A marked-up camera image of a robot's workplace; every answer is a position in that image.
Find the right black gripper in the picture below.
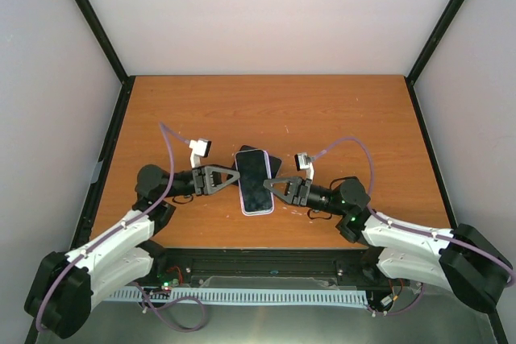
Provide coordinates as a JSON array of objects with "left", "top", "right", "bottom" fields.
[{"left": 262, "top": 176, "right": 346, "bottom": 217}]

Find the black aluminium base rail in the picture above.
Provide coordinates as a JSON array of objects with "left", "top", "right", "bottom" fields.
[{"left": 136, "top": 247, "right": 416, "bottom": 290}]

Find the left controller board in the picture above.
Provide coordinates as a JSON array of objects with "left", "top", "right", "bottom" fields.
[{"left": 157, "top": 266, "right": 184, "bottom": 292}]

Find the lavender phone case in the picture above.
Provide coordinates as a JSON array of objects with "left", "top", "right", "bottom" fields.
[{"left": 235, "top": 148, "right": 275, "bottom": 216}]

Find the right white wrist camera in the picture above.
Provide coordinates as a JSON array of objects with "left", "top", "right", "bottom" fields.
[{"left": 294, "top": 152, "right": 314, "bottom": 180}]

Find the black frame post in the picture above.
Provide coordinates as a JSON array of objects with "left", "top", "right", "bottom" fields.
[
  {"left": 74, "top": 0, "right": 129, "bottom": 85},
  {"left": 406, "top": 0, "right": 465, "bottom": 86}
]

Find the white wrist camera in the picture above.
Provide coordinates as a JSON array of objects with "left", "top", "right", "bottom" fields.
[
  {"left": 189, "top": 139, "right": 212, "bottom": 168},
  {"left": 294, "top": 152, "right": 314, "bottom": 180}
]

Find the right black table rail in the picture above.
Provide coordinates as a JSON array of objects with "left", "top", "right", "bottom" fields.
[{"left": 406, "top": 76, "right": 468, "bottom": 256}]

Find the right black frame post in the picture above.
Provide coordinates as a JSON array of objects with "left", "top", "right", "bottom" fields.
[{"left": 406, "top": 0, "right": 465, "bottom": 86}]

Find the left black frame post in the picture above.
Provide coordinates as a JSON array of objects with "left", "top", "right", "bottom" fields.
[{"left": 74, "top": 0, "right": 129, "bottom": 85}]

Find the light blue cable duct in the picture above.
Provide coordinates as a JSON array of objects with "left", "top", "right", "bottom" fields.
[{"left": 105, "top": 286, "right": 369, "bottom": 305}]

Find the white phone black screen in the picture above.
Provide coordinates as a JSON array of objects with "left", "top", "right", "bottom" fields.
[{"left": 235, "top": 150, "right": 273, "bottom": 213}]

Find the dark blue phone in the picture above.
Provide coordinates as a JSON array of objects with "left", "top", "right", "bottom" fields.
[{"left": 235, "top": 145, "right": 264, "bottom": 156}]

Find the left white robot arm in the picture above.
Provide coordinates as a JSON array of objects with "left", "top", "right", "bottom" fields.
[{"left": 24, "top": 164, "right": 240, "bottom": 338}]

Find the black table rail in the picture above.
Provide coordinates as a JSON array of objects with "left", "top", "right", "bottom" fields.
[
  {"left": 70, "top": 76, "right": 136, "bottom": 249},
  {"left": 406, "top": 76, "right": 468, "bottom": 256}
]

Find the right controller wiring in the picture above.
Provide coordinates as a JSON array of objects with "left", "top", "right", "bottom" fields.
[{"left": 378, "top": 279, "right": 408, "bottom": 309}]

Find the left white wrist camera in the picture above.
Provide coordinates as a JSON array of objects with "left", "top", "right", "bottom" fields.
[{"left": 189, "top": 139, "right": 212, "bottom": 168}]

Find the left black table rail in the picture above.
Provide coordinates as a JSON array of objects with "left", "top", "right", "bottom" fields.
[{"left": 70, "top": 76, "right": 136, "bottom": 249}]

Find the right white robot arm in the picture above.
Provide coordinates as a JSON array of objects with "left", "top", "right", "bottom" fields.
[{"left": 264, "top": 176, "right": 515, "bottom": 313}]

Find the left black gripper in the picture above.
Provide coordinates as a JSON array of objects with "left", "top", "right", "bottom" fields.
[{"left": 162, "top": 164, "right": 243, "bottom": 198}]

